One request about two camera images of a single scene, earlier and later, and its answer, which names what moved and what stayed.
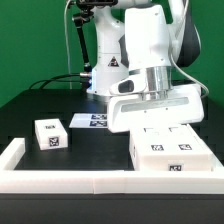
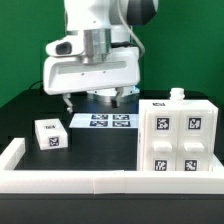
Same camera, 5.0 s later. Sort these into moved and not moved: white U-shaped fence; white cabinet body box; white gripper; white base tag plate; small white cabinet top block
Moved: white cabinet body box; white gripper
Not moved: white base tag plate; small white cabinet top block; white U-shaped fence
